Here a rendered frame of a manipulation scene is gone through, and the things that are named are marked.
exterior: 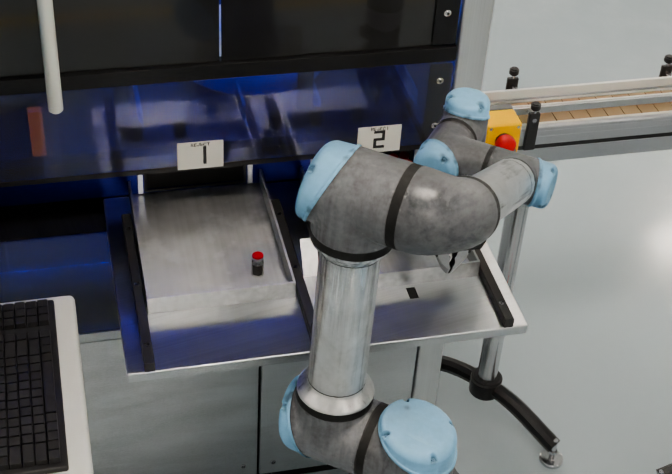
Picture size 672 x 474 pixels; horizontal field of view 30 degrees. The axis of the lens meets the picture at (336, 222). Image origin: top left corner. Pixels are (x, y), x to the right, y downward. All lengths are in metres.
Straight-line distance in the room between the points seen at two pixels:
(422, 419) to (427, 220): 0.39
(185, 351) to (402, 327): 0.38
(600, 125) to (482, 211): 1.09
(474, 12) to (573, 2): 2.85
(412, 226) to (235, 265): 0.76
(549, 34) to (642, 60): 0.36
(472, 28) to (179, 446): 1.16
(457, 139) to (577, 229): 1.94
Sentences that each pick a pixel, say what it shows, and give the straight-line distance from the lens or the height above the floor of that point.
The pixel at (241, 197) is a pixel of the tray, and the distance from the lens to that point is 2.45.
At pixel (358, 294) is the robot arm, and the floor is 1.24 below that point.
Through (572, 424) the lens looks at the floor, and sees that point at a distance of 3.31.
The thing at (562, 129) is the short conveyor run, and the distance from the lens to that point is 2.66.
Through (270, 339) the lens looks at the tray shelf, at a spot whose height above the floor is 0.88.
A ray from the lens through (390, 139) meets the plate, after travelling 2.39.
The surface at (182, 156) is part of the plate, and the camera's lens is 2.32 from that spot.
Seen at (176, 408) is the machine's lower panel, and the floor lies 0.35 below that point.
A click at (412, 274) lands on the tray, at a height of 0.90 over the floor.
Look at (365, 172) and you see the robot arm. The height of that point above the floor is 1.43.
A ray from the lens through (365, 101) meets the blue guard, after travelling 2.33.
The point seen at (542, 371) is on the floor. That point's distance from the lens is 3.42.
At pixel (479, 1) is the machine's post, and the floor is 1.30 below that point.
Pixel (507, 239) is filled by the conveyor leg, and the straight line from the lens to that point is 2.86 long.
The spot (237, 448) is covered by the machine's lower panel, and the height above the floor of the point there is 0.19.
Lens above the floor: 2.38
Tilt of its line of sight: 39 degrees down
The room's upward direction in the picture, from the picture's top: 4 degrees clockwise
